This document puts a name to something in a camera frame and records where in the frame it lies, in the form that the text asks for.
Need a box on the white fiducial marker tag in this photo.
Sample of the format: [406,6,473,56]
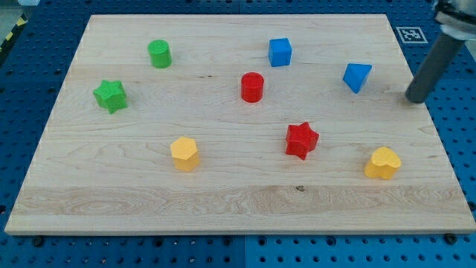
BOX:
[396,26,428,44]

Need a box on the red cylinder block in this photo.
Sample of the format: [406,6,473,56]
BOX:
[241,72,265,103]

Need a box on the blue cube block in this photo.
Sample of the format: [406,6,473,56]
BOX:
[268,38,292,67]

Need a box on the green star block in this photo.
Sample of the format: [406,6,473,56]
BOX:
[93,80,127,114]

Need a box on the green cylinder block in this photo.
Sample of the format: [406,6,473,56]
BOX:
[147,39,172,68]

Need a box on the yellow hexagon block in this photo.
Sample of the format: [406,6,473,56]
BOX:
[170,137,200,172]

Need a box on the blue triangle block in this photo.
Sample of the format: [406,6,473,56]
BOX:
[342,63,373,94]

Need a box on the red star block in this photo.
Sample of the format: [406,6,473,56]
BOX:
[286,121,319,160]

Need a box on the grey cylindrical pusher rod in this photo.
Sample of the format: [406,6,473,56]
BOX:
[405,33,465,103]

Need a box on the yellow black hazard tape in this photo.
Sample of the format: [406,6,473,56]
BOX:
[1,13,28,57]

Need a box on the wooden board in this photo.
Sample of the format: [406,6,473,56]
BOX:
[5,14,475,235]

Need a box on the yellow heart block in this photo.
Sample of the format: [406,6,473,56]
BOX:
[364,147,402,179]

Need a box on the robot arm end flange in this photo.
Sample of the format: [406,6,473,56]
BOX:
[433,0,475,41]

